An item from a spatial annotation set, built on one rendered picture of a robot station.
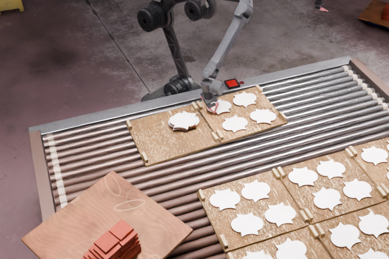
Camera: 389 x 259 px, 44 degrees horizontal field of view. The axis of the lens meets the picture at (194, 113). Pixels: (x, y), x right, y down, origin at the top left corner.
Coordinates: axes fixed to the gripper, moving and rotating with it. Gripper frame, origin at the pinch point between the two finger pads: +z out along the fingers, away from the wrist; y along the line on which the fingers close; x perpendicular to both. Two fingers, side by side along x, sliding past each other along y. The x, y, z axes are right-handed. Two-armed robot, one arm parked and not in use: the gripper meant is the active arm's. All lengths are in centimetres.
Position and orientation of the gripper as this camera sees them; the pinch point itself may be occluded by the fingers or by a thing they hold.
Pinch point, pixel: (211, 108)
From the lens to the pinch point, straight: 271.4
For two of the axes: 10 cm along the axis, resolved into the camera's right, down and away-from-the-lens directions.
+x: -9.0, 4.0, -1.6
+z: 1.9, 7.1, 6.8
